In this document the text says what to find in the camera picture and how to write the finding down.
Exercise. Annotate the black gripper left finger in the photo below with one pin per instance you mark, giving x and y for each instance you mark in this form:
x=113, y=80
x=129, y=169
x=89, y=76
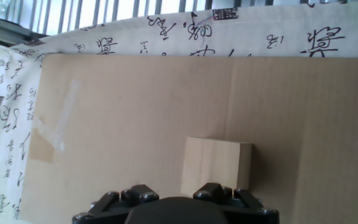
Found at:
x=104, y=207

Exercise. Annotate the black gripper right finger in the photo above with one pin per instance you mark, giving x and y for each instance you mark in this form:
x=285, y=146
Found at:
x=247, y=207

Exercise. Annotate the light wooden block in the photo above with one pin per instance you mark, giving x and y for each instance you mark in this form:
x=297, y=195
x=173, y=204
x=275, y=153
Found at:
x=210, y=165

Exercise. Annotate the clear tape strip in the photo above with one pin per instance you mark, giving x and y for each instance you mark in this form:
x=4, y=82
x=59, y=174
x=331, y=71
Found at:
x=62, y=124

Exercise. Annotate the brown cardboard sheet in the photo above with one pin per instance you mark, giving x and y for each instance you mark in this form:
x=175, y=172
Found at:
x=135, y=109

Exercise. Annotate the cream calligraphy print cloth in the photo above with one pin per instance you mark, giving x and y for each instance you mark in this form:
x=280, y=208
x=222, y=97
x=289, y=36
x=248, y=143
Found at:
x=259, y=31

